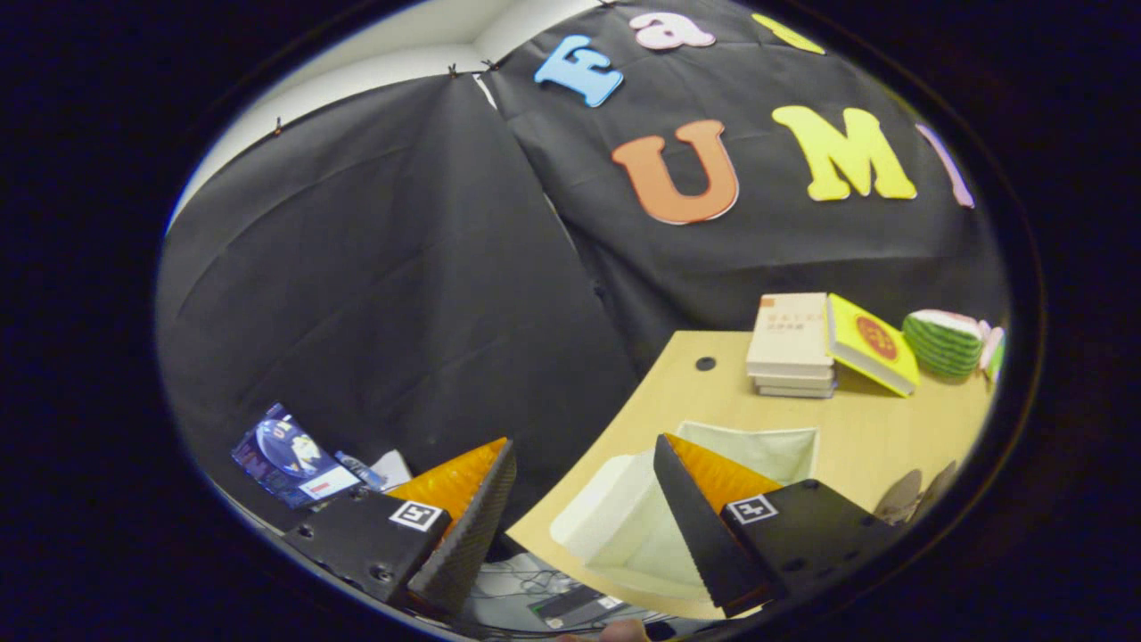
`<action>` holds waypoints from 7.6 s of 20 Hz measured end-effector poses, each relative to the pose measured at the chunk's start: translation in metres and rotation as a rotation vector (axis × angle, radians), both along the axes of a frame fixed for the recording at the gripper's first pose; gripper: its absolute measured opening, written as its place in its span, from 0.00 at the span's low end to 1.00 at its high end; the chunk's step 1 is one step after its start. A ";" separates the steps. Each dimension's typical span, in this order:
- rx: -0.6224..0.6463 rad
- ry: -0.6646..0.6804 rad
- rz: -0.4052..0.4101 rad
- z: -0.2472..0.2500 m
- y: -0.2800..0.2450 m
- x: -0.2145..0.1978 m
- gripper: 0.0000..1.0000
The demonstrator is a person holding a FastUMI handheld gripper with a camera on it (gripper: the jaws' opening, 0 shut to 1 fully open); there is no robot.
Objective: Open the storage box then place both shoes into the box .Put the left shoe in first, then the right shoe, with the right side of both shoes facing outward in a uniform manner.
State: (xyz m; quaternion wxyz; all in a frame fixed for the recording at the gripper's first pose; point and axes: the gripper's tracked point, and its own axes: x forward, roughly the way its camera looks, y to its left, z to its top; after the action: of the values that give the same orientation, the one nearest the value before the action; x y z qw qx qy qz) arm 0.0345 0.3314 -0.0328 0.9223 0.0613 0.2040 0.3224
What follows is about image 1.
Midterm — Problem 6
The pink and green plush toy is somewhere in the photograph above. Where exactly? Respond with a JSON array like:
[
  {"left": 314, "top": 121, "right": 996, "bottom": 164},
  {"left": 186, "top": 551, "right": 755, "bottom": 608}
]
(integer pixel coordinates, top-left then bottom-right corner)
[{"left": 978, "top": 323, "right": 1008, "bottom": 383}]

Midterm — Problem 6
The thin white book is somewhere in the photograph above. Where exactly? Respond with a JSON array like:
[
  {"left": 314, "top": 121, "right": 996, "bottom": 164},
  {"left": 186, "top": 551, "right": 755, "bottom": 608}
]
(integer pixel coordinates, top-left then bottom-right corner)
[{"left": 753, "top": 373, "right": 837, "bottom": 391}]

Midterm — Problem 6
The pale green fabric storage box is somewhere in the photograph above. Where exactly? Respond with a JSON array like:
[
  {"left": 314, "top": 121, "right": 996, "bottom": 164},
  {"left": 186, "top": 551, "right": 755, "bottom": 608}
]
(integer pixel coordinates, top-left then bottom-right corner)
[{"left": 550, "top": 421, "right": 819, "bottom": 603}]

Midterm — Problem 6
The blue printed package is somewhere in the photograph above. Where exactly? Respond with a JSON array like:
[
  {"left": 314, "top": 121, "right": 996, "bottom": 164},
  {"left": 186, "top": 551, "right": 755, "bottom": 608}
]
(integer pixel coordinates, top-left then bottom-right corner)
[{"left": 232, "top": 403, "right": 362, "bottom": 510}]

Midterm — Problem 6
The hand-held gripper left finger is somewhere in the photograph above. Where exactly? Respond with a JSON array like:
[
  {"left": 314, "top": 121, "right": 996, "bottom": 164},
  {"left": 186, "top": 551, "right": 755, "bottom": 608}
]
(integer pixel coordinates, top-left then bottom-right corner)
[{"left": 283, "top": 437, "right": 518, "bottom": 616}]

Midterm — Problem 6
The beige book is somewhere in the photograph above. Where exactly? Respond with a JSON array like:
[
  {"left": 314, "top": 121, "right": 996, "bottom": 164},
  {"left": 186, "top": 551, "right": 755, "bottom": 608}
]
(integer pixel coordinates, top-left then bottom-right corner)
[{"left": 746, "top": 292, "right": 836, "bottom": 379}]

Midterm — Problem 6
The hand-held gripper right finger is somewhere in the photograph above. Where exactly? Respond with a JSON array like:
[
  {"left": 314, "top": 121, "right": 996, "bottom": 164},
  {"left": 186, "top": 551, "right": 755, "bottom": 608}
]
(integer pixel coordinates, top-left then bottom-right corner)
[{"left": 653, "top": 433, "right": 901, "bottom": 619}]

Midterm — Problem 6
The black electronic device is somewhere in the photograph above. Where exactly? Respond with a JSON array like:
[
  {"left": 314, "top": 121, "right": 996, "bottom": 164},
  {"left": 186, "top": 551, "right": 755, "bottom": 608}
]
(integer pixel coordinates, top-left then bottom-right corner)
[{"left": 530, "top": 584, "right": 625, "bottom": 630}]

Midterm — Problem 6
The white flat panel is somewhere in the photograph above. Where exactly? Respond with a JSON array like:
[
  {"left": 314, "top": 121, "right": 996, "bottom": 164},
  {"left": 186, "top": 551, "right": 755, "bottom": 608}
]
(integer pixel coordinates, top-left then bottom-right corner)
[{"left": 370, "top": 449, "right": 414, "bottom": 491}]

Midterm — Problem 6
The watermelon slice plush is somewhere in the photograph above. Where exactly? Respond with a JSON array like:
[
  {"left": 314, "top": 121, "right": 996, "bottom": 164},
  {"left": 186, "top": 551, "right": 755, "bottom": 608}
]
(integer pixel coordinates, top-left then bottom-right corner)
[{"left": 902, "top": 309, "right": 986, "bottom": 379}]

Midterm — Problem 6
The yellow book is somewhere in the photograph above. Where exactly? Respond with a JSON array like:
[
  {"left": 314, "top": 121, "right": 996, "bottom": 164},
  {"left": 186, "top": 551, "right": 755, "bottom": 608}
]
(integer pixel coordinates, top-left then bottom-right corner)
[{"left": 825, "top": 292, "right": 921, "bottom": 399}]

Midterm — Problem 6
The clear water bottle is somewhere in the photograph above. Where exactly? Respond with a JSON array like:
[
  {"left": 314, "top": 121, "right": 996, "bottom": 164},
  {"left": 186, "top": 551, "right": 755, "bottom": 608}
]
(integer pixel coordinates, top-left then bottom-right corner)
[{"left": 334, "top": 450, "right": 389, "bottom": 493}]

